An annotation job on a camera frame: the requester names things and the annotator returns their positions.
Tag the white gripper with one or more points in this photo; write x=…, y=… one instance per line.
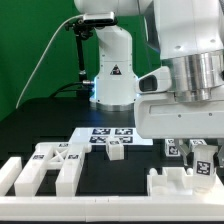
x=159, y=116

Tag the white chair seat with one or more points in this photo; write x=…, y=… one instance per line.
x=178, y=181

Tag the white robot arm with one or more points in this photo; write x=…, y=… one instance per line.
x=191, y=43

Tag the white tagged cube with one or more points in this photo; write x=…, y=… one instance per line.
x=170, y=148
x=195, y=142

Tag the white U-shaped fence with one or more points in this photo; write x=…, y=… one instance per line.
x=196, y=207

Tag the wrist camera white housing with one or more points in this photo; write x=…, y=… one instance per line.
x=157, y=81

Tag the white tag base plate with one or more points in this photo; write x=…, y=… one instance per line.
x=98, y=135

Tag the black camera stand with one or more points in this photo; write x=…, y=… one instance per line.
x=82, y=33

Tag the white chair back frame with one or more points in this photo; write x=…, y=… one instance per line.
x=67, y=158

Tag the grey camera on stand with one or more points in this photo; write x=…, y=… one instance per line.
x=100, y=19

